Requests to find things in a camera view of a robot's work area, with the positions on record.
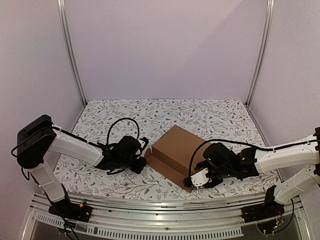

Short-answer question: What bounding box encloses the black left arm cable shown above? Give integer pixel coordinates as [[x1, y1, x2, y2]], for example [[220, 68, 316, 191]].
[[104, 117, 141, 151]]

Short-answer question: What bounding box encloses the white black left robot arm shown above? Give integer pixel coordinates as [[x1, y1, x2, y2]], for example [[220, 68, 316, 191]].
[[11, 114, 149, 217]]

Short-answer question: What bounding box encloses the right aluminium frame post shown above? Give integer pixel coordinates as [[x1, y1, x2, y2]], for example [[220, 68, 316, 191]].
[[245, 0, 275, 108]]

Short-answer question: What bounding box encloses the aluminium frame post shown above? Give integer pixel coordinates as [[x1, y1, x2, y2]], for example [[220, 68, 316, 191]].
[[245, 0, 275, 108], [57, 0, 88, 107]]

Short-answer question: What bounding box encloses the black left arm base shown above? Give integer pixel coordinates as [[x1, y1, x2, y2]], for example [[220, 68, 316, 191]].
[[48, 199, 93, 223]]

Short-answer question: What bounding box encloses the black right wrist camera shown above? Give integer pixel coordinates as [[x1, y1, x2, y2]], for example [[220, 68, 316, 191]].
[[182, 167, 213, 189]]

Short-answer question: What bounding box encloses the floral white table mat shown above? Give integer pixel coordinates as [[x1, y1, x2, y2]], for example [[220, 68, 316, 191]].
[[54, 99, 279, 201]]

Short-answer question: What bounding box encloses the aluminium front rail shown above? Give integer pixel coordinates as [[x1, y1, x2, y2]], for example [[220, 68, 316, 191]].
[[23, 192, 313, 240]]

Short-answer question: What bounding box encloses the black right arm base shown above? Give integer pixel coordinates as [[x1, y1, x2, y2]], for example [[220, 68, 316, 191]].
[[241, 185, 285, 223]]

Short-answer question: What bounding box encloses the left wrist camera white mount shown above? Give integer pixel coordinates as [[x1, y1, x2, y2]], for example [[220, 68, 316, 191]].
[[135, 137, 149, 156]]

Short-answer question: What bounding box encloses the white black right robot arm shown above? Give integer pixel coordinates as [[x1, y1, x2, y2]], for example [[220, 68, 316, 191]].
[[188, 128, 320, 218]]

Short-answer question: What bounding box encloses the left aluminium frame post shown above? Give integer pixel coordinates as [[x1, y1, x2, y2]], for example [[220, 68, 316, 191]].
[[57, 0, 88, 107]]

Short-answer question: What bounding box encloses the brown cardboard box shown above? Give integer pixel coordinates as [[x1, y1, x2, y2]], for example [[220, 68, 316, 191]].
[[144, 125, 204, 193]]

